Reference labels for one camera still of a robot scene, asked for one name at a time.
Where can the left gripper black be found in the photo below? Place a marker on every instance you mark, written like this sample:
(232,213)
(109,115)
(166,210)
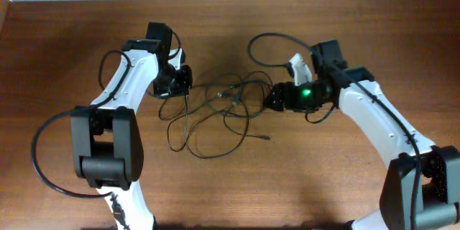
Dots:
(185,83)

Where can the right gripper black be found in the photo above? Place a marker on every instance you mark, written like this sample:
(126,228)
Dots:
(291,100)

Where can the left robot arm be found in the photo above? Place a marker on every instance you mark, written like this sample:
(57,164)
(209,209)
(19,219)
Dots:
(107,147)

